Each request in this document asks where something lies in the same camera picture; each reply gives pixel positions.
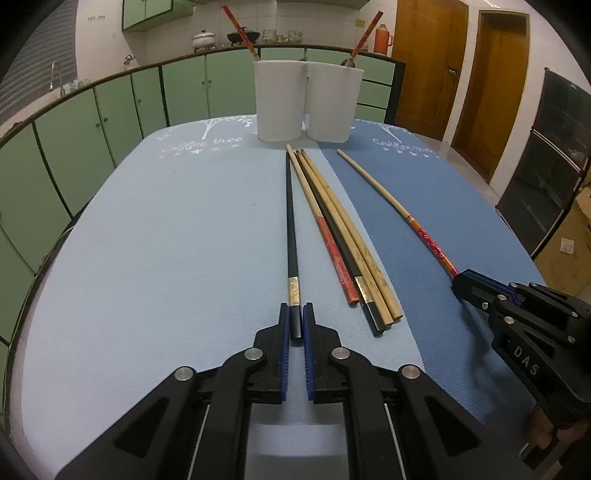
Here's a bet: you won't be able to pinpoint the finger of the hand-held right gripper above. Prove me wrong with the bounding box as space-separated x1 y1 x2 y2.
452 276 499 324
465 269 527 305

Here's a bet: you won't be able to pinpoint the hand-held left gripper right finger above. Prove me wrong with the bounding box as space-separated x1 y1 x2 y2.
302 302 555 480

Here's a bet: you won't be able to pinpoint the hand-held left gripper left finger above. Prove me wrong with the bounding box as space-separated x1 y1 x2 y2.
55 302 291 480

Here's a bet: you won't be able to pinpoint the plain bamboo chopstick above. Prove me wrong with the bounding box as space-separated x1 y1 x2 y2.
303 150 403 321
300 148 393 326

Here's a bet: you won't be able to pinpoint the black chopstick gold band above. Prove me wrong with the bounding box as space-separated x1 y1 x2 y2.
295 148 386 334
285 151 303 341

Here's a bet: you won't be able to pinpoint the red-tipped bamboo chopstick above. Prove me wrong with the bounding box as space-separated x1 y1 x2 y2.
336 148 461 278
221 4 262 63
348 10 385 65
285 144 360 308

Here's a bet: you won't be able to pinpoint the white double utensil holder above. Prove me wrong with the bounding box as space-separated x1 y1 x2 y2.
254 59 365 143

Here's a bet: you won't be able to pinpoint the person's right hand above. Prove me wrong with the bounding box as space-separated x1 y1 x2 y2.
531 408 587 462

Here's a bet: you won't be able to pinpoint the cardboard box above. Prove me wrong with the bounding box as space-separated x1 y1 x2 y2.
531 185 591 296

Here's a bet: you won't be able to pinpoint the black glass cabinet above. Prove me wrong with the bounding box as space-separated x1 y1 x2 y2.
496 67 591 259

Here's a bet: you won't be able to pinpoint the two-tone blue printed mat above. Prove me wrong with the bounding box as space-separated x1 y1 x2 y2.
7 113 548 480

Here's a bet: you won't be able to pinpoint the wooden door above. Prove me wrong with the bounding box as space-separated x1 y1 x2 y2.
392 0 469 141
450 9 529 185

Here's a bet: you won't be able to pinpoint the orange thermos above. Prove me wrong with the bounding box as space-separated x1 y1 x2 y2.
375 24 394 54

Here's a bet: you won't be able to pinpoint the green lower kitchen cabinets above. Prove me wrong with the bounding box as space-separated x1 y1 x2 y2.
0 44 406 416

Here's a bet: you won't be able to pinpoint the green kitchen cabinets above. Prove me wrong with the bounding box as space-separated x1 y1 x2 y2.
0 44 406 416
121 0 197 33

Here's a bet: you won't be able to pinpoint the green upper kitchen cabinets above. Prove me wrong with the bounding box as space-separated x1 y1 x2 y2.
121 0 197 33

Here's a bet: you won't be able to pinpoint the grey window blind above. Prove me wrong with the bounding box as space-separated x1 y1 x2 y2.
0 0 79 130

